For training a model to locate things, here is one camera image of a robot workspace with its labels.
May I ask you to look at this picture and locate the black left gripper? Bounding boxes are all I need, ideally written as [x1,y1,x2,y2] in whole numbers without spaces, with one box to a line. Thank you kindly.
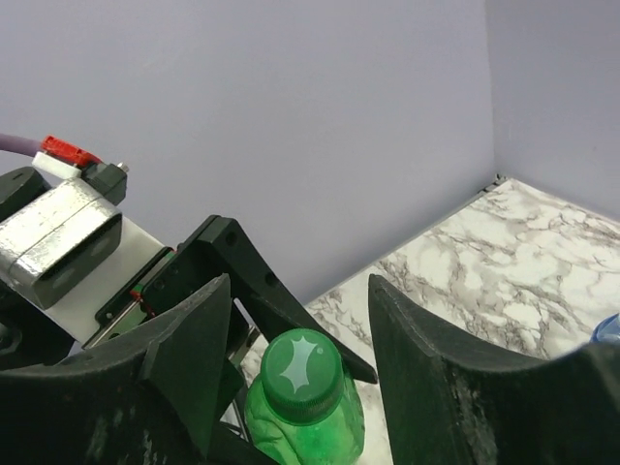
[83,215,378,385]

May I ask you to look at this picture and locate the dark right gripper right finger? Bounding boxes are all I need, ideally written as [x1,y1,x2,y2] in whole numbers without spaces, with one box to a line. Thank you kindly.
[368,275,619,464]

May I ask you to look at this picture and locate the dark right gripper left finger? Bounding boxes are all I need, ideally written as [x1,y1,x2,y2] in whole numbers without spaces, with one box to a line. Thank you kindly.
[1,275,232,464]

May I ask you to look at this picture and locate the green plastic bottle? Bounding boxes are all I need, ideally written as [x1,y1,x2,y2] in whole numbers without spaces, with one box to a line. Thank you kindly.
[243,367,365,465]

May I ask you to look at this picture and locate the green bottle cap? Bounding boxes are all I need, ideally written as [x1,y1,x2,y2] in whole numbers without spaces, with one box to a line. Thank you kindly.
[260,328,344,425]

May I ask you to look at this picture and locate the blue label Pocari bottle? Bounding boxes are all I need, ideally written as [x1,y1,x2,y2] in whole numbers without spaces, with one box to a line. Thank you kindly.
[591,314,620,344]

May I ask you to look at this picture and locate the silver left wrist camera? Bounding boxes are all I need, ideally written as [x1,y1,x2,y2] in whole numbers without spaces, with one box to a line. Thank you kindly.
[1,135,128,310]

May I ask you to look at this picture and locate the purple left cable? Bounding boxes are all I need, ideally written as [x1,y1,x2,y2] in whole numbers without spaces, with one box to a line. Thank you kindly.
[0,135,45,157]

